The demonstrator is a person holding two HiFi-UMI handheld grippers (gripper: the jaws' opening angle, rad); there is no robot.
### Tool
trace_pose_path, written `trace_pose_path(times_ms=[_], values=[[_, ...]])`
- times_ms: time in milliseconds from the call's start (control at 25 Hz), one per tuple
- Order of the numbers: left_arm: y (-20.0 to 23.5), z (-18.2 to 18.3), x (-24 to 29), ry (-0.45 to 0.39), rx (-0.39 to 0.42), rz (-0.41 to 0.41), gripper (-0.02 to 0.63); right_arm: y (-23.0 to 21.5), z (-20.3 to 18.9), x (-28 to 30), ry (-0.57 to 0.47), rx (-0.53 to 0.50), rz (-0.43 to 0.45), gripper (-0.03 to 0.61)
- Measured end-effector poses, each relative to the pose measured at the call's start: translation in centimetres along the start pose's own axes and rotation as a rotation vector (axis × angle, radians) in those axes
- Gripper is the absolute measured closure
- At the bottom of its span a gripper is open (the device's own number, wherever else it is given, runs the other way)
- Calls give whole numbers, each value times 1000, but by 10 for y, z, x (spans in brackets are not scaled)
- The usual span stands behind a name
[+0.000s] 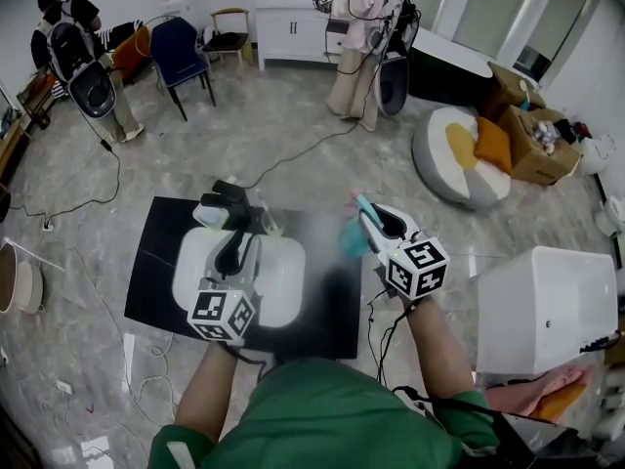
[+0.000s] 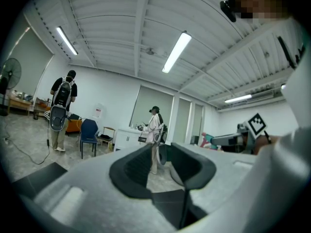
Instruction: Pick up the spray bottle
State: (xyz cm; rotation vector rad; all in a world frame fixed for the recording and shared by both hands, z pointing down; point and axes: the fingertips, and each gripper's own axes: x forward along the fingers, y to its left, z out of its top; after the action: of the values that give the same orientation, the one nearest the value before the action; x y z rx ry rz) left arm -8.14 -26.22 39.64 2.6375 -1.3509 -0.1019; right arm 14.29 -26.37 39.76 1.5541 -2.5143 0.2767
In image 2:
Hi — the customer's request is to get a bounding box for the black white backpack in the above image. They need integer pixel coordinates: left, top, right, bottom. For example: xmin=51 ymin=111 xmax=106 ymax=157
xmin=52 ymin=76 xmax=73 ymax=109

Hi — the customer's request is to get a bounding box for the person's head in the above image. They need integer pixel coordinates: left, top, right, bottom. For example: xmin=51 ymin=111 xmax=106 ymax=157
xmin=228 ymin=0 xmax=292 ymax=25

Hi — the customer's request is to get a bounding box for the metal shelf rack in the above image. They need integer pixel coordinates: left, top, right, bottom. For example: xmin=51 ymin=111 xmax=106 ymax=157
xmin=33 ymin=97 xmax=52 ymax=117

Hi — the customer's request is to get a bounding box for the black head-mounted camera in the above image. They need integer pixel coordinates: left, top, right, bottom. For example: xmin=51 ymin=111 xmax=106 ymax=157
xmin=220 ymin=0 xmax=237 ymax=23

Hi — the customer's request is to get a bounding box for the white water dispenser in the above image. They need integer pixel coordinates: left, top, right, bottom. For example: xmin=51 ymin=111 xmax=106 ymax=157
xmin=91 ymin=102 xmax=105 ymax=121

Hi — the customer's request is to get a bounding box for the white vanity cabinet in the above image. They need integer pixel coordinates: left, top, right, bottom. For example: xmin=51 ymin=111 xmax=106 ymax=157
xmin=113 ymin=127 xmax=156 ymax=152

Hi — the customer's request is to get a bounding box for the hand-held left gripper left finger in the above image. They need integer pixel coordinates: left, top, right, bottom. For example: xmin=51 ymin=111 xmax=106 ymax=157
xmin=21 ymin=144 xmax=177 ymax=233

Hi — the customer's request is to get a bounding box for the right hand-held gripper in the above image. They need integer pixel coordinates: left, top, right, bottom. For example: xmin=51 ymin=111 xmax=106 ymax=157
xmin=210 ymin=113 xmax=268 ymax=154

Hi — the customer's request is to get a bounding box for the grey roller blind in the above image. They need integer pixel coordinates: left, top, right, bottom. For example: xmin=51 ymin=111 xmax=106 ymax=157
xmin=173 ymin=98 xmax=192 ymax=143
xmin=7 ymin=27 xmax=54 ymax=97
xmin=191 ymin=103 xmax=204 ymax=143
xmin=130 ymin=85 xmax=175 ymax=131

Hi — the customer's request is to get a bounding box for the black pedestal fan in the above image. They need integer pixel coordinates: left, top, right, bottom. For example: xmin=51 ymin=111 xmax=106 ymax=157
xmin=0 ymin=58 xmax=22 ymax=117

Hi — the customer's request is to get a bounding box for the black floor cable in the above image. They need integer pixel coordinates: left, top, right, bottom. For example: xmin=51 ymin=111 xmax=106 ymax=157
xmin=4 ymin=120 xmax=52 ymax=166

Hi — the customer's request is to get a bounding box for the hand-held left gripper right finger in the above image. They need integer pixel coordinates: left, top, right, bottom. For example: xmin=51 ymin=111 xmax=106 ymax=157
xmin=171 ymin=142 xmax=257 ymax=230

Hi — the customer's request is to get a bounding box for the person's right forearm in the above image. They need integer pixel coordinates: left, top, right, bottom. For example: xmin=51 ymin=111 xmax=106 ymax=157
xmin=254 ymin=134 xmax=284 ymax=155

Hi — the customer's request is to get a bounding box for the wooden table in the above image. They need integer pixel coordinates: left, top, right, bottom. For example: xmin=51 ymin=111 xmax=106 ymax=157
xmin=7 ymin=91 xmax=34 ymax=116

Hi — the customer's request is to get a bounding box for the blue chair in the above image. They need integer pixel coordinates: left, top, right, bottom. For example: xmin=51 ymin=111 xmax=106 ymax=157
xmin=79 ymin=118 xmax=100 ymax=160

